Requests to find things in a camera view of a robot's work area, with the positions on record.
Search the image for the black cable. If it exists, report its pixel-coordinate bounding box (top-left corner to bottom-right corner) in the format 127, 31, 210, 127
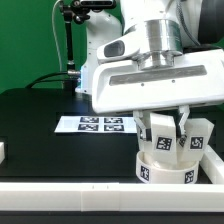
25, 71, 71, 90

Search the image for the grey cable on stand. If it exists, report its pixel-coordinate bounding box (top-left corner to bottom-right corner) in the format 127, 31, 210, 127
51, 0, 66, 73

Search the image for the white round stool seat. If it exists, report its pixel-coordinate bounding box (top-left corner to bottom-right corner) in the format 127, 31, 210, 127
136, 151, 199, 184

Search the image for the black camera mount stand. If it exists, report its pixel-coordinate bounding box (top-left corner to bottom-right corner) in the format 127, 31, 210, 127
59, 0, 118, 96

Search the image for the white block at left edge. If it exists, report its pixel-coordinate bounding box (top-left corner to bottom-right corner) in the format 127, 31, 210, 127
0, 142, 5, 164

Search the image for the white L-shaped obstacle wall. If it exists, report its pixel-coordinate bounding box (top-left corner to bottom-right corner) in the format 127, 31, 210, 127
0, 147, 224, 212

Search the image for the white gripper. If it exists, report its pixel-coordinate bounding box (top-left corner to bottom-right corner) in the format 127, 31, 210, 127
92, 38, 224, 140

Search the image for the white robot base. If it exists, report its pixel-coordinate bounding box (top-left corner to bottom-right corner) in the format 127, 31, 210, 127
76, 11, 122, 95

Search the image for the white marker sheet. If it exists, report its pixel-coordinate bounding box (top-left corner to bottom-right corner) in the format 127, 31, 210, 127
55, 116, 137, 134

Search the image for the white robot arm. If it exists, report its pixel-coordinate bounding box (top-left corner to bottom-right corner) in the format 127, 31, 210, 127
92, 0, 224, 140

